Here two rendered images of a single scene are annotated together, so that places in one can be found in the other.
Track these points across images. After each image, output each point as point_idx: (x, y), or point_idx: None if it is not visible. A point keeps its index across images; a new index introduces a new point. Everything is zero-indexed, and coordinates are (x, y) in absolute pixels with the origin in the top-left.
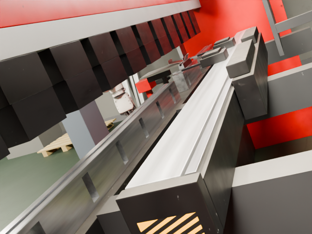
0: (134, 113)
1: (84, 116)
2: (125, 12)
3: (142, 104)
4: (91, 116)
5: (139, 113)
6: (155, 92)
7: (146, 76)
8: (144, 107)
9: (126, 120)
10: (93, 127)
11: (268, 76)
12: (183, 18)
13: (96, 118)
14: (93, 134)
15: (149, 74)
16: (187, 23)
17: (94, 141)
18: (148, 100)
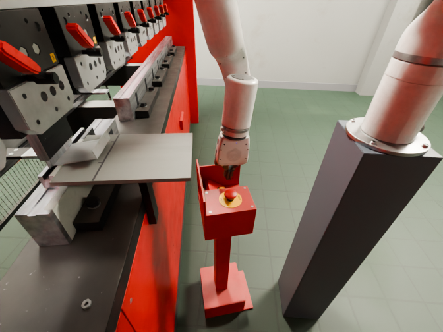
0: (145, 68)
1: (329, 151)
2: None
3: (142, 73)
4: (332, 168)
5: (140, 66)
6: (135, 85)
7: (173, 134)
8: (138, 69)
9: (148, 64)
10: (323, 179)
11: None
12: None
13: (334, 184)
14: (318, 182)
15: (166, 139)
16: None
17: (313, 188)
18: (139, 76)
